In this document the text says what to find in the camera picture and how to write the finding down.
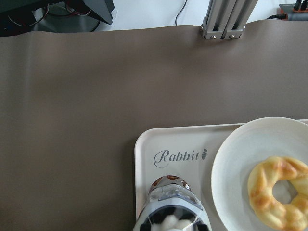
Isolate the glazed ring pastry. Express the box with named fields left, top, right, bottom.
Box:
left=247, top=156, right=308, bottom=231

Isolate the tea bottle slot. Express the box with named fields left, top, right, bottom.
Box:
left=133, top=175, right=212, bottom=231

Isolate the cream serving tray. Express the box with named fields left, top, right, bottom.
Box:
left=135, top=117, right=308, bottom=231

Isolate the white round plate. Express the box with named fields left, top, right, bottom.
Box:
left=211, top=117, right=308, bottom=231

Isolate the aluminium frame post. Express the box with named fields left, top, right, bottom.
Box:
left=201, top=0, right=257, bottom=39

